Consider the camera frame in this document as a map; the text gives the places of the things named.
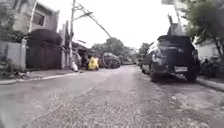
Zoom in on yellow vehicle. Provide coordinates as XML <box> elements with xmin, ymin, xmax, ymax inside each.
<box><xmin>87</xmin><ymin>55</ymin><xmax>100</xmax><ymax>72</ymax></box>

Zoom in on roadside bushes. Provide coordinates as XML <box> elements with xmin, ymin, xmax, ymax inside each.
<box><xmin>199</xmin><ymin>56</ymin><xmax>224</xmax><ymax>79</ymax></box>

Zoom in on pale concrete sidewalk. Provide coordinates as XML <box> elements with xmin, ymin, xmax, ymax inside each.
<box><xmin>0</xmin><ymin>68</ymin><xmax>81</xmax><ymax>86</ymax></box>

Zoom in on dark metal gate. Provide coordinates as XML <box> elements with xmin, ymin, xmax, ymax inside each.
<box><xmin>25</xmin><ymin>28</ymin><xmax>64</xmax><ymax>71</ymax></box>

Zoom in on overhead wires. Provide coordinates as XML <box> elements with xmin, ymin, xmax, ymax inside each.
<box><xmin>73</xmin><ymin>1</ymin><xmax>113</xmax><ymax>39</ymax></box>

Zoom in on grey asphalt road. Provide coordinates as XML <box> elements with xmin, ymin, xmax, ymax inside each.
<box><xmin>0</xmin><ymin>64</ymin><xmax>224</xmax><ymax>128</ymax></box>

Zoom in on grey multi-storey building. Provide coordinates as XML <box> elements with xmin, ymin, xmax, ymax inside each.
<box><xmin>0</xmin><ymin>0</ymin><xmax>61</xmax><ymax>43</ymax></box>

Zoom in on dark SUV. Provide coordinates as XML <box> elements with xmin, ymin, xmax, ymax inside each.
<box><xmin>139</xmin><ymin>34</ymin><xmax>201</xmax><ymax>83</ymax></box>

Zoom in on small tree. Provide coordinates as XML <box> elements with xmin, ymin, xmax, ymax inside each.
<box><xmin>0</xmin><ymin>3</ymin><xmax>21</xmax><ymax>43</ymax></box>

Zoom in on concrete kerb strip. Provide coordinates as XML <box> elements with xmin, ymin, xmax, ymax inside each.
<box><xmin>196</xmin><ymin>75</ymin><xmax>224</xmax><ymax>93</ymax></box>

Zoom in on bushes by wall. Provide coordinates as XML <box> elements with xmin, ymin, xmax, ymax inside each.
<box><xmin>0</xmin><ymin>59</ymin><xmax>31</xmax><ymax>79</ymax></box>

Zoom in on large leafy tree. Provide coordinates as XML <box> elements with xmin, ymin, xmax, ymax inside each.
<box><xmin>181</xmin><ymin>0</ymin><xmax>224</xmax><ymax>58</ymax></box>

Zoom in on distant trees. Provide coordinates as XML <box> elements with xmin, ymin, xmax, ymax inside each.
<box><xmin>91</xmin><ymin>37</ymin><xmax>151</xmax><ymax>58</ymax></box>

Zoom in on low shed building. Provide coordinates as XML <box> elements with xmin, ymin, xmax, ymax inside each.
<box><xmin>71</xmin><ymin>41</ymin><xmax>93</xmax><ymax>69</ymax></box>

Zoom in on pale boundary wall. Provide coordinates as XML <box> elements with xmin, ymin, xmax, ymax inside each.
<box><xmin>0</xmin><ymin>39</ymin><xmax>28</xmax><ymax>70</ymax></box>

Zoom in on utility pole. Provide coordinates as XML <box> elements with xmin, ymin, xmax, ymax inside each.
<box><xmin>68</xmin><ymin>0</ymin><xmax>77</xmax><ymax>68</ymax></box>

